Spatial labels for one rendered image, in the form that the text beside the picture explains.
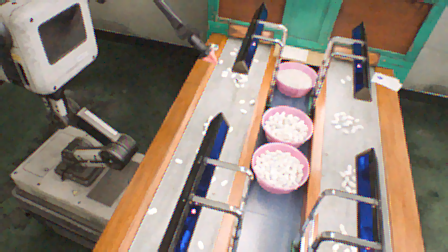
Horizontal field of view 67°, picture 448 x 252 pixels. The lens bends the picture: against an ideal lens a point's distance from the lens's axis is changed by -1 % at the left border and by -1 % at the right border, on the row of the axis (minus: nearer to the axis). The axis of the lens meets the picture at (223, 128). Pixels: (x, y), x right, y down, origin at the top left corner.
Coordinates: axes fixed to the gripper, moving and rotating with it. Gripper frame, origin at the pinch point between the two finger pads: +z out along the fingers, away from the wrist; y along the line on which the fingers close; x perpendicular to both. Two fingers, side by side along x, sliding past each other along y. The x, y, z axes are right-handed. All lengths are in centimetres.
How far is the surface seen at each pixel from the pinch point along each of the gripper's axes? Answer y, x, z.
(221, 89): -7.3, 5.2, 12.8
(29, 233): -88, 122, -8
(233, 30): 43.2, 1.5, 1.0
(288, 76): 20.7, -17.4, 39.9
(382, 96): 18, -55, 81
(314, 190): -62, -32, 56
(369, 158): -69, -65, 43
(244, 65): -30.1, -30.4, 1.6
